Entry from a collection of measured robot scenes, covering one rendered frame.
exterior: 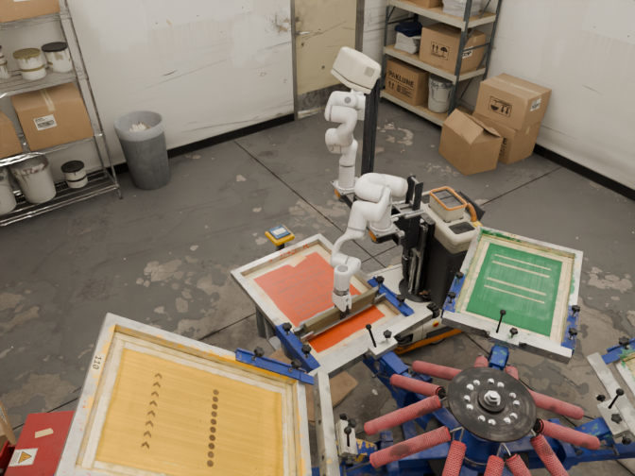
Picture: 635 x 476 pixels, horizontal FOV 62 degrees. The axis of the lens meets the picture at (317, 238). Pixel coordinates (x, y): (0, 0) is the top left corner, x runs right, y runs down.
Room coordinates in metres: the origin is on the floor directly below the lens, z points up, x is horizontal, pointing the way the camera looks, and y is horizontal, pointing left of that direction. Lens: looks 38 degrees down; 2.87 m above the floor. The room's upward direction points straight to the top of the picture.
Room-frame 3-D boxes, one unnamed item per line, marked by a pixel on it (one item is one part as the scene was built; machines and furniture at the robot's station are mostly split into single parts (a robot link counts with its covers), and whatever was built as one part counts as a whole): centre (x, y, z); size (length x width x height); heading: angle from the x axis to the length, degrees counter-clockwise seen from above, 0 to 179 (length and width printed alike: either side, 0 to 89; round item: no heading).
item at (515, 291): (1.89, -0.98, 1.05); 1.08 x 0.61 x 0.23; 155
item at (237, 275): (1.94, 0.00, 0.97); 0.79 x 0.58 x 0.04; 35
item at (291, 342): (1.58, 0.10, 0.97); 0.30 x 0.05 x 0.07; 35
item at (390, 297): (1.90, -0.36, 0.97); 0.30 x 0.05 x 0.07; 35
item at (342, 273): (1.80, -0.14, 1.25); 0.15 x 0.10 x 0.11; 156
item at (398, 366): (1.48, -0.32, 1.02); 0.17 x 0.06 x 0.05; 35
